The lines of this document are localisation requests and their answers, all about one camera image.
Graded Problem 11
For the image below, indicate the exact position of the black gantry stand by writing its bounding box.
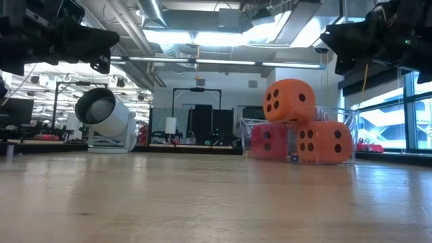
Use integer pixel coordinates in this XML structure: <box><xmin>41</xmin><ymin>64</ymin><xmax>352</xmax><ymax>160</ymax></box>
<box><xmin>171</xmin><ymin>86</ymin><xmax>223</xmax><ymax>146</ymax></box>

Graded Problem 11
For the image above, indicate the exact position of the clear plastic container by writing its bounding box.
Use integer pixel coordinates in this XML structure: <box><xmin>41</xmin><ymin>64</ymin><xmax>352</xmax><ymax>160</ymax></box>
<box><xmin>240</xmin><ymin>105</ymin><xmax>360</xmax><ymax>165</ymax></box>

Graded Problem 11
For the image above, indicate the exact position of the long ceiling light bar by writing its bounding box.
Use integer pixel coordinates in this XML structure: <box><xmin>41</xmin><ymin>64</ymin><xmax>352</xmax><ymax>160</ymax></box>
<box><xmin>109</xmin><ymin>55</ymin><xmax>327</xmax><ymax>71</ymax></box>

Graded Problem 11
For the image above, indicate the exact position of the white cylindrical projector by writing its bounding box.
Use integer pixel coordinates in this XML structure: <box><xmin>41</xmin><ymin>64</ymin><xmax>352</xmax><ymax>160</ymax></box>
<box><xmin>74</xmin><ymin>87</ymin><xmax>138</xmax><ymax>155</ymax></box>

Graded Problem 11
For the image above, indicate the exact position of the black panel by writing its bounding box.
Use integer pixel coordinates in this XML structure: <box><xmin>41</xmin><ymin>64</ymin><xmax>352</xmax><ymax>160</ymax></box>
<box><xmin>190</xmin><ymin>104</ymin><xmax>213</xmax><ymax>146</ymax></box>
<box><xmin>213</xmin><ymin>109</ymin><xmax>234</xmax><ymax>146</ymax></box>

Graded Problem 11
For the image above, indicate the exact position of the large red foam die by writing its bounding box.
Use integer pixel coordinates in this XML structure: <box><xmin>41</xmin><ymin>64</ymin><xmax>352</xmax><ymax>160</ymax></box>
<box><xmin>250</xmin><ymin>123</ymin><xmax>290</xmax><ymax>161</ymax></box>

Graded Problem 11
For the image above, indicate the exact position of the yellow hanging cable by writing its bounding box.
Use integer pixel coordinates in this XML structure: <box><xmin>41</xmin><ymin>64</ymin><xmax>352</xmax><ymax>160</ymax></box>
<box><xmin>360</xmin><ymin>63</ymin><xmax>369</xmax><ymax>101</ymax></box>

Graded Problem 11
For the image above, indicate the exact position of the rectangular metal ceiling duct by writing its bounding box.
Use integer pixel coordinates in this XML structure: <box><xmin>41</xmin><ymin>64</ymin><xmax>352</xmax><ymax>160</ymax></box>
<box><xmin>312</xmin><ymin>0</ymin><xmax>389</xmax><ymax>54</ymax></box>

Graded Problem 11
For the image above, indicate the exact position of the black monitor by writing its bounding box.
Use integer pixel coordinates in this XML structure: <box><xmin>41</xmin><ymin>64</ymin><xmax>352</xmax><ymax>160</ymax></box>
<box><xmin>0</xmin><ymin>97</ymin><xmax>34</xmax><ymax>130</ymax></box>
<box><xmin>241</xmin><ymin>106</ymin><xmax>267</xmax><ymax>121</ymax></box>

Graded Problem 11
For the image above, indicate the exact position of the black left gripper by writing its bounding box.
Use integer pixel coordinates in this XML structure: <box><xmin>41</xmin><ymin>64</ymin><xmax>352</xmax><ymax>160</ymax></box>
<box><xmin>20</xmin><ymin>13</ymin><xmax>121</xmax><ymax>75</ymax></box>

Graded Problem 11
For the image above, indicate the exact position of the silver metal post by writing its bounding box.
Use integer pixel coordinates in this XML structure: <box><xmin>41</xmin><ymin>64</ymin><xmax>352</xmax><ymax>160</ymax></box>
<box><xmin>5</xmin><ymin>141</ymin><xmax>16</xmax><ymax>163</ymax></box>

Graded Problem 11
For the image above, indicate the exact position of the red object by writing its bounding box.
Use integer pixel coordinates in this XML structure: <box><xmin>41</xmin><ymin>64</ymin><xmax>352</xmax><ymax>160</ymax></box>
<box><xmin>357</xmin><ymin>141</ymin><xmax>385</xmax><ymax>154</ymax></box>

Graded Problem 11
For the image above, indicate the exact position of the white cylinder lamp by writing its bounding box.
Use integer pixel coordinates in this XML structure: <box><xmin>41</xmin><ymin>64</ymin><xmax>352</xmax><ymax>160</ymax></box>
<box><xmin>164</xmin><ymin>117</ymin><xmax>178</xmax><ymax>135</ymax></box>

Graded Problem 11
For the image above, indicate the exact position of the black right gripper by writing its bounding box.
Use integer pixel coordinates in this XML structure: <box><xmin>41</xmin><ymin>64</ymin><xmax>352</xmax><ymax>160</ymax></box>
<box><xmin>320</xmin><ymin>0</ymin><xmax>401</xmax><ymax>76</ymax></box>

